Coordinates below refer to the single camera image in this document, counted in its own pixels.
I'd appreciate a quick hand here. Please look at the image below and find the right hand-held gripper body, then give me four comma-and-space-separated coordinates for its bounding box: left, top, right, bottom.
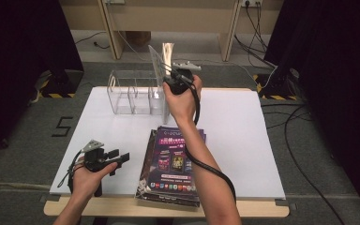
164, 61, 203, 97

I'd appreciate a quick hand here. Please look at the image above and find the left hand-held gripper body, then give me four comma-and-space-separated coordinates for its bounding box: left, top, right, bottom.
80, 139, 109, 173

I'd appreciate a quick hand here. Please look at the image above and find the brown magazine with red title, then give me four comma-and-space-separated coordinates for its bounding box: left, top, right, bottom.
134, 128, 202, 208

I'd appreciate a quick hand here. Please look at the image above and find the clear acrylic book rack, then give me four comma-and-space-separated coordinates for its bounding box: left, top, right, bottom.
106, 68, 170, 116

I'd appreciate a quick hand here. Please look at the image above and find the purple and blue magazine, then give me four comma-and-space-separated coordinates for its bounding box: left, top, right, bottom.
149, 126, 208, 204

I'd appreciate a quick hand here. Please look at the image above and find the person's right hand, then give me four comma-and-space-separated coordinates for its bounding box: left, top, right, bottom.
162, 74, 203, 126

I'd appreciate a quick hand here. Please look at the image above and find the person's left hand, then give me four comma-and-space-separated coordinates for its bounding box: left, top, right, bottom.
70, 157, 119, 202

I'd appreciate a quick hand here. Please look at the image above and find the beige wooden desk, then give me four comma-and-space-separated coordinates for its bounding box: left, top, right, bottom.
59, 0, 285, 63

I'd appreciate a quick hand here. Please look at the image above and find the light wooden table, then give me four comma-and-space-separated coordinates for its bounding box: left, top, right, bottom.
43, 86, 291, 219

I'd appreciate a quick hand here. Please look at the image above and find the hazard striped stand base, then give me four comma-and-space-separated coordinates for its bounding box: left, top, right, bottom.
252, 67, 302, 102
37, 68, 85, 99

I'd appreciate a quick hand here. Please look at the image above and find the black curtain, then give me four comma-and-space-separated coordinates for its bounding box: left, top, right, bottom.
0, 0, 85, 165
263, 0, 360, 218

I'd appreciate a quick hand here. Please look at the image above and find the left hand-held gripper black cable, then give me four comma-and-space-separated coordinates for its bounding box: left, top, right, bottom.
56, 149, 87, 194

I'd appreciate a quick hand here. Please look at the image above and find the thin white floor cable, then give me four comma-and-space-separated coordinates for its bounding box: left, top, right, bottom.
115, 30, 278, 88

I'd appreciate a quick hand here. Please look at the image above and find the thin black floor cable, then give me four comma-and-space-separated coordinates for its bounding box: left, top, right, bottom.
74, 30, 111, 51

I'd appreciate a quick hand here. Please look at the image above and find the bundle of black power cables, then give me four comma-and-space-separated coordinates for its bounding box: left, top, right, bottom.
233, 2, 278, 69

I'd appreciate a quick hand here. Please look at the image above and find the white wall power outlet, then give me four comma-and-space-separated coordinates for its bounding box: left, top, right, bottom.
241, 0, 264, 8

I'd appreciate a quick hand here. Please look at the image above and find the long black floor cable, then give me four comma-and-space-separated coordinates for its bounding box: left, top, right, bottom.
260, 103, 347, 225

